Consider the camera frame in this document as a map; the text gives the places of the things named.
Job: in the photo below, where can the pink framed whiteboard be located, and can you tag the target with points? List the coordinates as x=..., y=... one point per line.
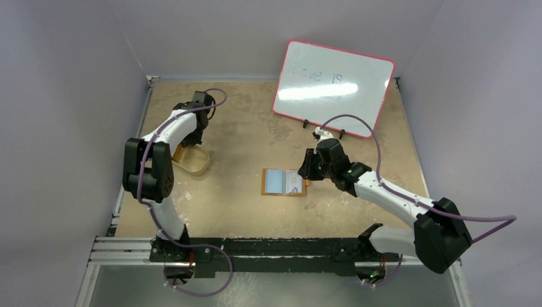
x=344, y=90

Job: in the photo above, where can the beige oval tray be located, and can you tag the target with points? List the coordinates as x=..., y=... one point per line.
x=195, y=160

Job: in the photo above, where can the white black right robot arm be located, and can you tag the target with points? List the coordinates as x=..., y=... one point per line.
x=436, y=234

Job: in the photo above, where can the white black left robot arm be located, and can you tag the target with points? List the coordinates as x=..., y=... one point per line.
x=148, y=171

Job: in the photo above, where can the silver VIP card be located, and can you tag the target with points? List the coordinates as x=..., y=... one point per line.
x=294, y=183

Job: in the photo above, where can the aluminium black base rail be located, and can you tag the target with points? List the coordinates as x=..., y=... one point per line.
x=209, y=257

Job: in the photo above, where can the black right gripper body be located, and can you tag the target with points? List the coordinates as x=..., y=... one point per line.
x=307, y=165

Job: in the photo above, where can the orange leather card holder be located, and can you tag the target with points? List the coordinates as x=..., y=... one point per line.
x=273, y=183

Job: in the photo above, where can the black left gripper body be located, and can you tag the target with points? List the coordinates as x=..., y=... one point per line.
x=195, y=137

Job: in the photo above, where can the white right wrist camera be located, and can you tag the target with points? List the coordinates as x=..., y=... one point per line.
x=321, y=135

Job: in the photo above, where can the gold credit card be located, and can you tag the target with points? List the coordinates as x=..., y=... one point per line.
x=178, y=153

